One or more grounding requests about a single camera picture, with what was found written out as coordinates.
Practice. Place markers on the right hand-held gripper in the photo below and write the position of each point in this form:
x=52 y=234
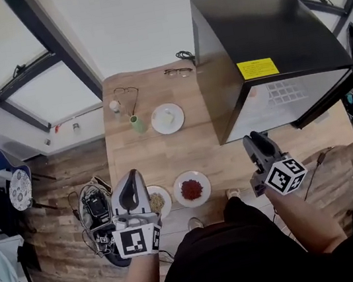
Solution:
x=284 y=177

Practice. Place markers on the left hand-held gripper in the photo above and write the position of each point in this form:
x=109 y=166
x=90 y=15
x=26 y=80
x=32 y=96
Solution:
x=134 y=241

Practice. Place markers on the beige oat food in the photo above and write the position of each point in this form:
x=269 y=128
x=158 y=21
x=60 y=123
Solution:
x=157 y=200

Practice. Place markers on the white plate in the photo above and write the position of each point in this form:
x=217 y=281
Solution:
x=168 y=205
x=179 y=200
x=178 y=124

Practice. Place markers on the pale butter or cheese cube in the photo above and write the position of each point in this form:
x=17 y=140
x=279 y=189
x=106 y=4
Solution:
x=166 y=118

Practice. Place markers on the black mini fridge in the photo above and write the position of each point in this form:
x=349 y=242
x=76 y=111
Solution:
x=261 y=29

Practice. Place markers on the person's right forearm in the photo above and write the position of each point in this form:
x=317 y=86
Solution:
x=304 y=222

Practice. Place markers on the grey open carry case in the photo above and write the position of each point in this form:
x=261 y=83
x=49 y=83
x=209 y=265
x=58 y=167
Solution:
x=86 y=215

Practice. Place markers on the black electronic device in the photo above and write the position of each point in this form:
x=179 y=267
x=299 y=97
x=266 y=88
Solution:
x=95 y=205

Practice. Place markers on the spare hand-held gripper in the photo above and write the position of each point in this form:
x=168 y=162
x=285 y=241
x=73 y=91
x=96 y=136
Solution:
x=105 y=244

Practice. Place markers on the person's right shoe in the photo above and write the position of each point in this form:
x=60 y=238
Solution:
x=233 y=193

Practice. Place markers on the person's shoe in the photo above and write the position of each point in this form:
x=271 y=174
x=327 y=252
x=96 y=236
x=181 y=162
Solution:
x=195 y=224
x=233 y=193

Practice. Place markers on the person's left shoe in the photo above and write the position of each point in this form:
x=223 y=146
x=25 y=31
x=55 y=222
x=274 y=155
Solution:
x=195 y=224

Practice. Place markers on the green cup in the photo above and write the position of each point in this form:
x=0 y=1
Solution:
x=138 y=125

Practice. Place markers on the small glass jar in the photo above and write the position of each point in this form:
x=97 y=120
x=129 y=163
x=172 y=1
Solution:
x=77 y=128

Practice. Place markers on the small white-capped bottle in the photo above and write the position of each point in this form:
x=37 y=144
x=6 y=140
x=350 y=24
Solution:
x=115 y=108

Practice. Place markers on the small grey socket box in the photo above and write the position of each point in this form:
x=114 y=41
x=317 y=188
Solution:
x=47 y=141

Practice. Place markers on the small red item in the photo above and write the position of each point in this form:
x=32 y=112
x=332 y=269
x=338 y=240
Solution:
x=58 y=128

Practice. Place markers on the black-framed glasses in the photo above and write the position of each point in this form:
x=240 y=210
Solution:
x=181 y=70

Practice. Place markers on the person's black clothing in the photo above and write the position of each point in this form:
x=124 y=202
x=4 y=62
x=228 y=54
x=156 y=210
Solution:
x=237 y=260

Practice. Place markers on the round patterned cushion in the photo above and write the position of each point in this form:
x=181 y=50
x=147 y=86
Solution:
x=20 y=190

